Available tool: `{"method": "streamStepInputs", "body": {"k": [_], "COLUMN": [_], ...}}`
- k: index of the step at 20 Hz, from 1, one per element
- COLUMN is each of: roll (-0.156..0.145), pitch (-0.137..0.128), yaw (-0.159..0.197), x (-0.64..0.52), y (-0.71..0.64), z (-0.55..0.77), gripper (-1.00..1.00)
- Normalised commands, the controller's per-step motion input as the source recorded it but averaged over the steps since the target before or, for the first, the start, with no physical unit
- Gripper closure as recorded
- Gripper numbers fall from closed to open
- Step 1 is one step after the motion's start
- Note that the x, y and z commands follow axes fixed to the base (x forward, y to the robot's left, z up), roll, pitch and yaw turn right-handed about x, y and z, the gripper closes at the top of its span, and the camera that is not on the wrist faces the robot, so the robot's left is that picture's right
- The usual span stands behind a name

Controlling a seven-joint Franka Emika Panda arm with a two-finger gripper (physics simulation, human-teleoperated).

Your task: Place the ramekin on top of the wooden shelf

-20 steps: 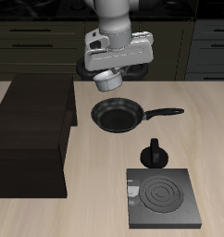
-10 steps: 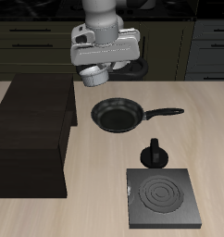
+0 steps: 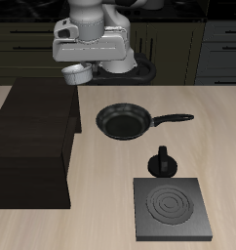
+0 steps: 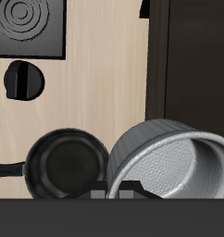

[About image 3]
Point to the white fluted ramekin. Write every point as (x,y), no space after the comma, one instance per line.
(76,75)

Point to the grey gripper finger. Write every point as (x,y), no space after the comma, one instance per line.
(95,66)

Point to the black frying pan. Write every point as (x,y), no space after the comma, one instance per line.
(125,122)

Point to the grey kitchen drawer unit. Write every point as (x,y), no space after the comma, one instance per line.
(220,52)

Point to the dark kitchen cupboards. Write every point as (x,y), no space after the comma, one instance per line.
(22,49)

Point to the dark grey stove plate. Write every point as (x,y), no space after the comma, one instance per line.
(170,208)

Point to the dark wooden cabinet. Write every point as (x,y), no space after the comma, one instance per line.
(32,140)

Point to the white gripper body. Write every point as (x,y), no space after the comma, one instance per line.
(90,49)

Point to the round black stove knob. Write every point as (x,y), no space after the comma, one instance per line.
(162,164)

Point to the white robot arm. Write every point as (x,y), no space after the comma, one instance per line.
(87,22)

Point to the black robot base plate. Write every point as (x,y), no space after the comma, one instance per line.
(146,71)

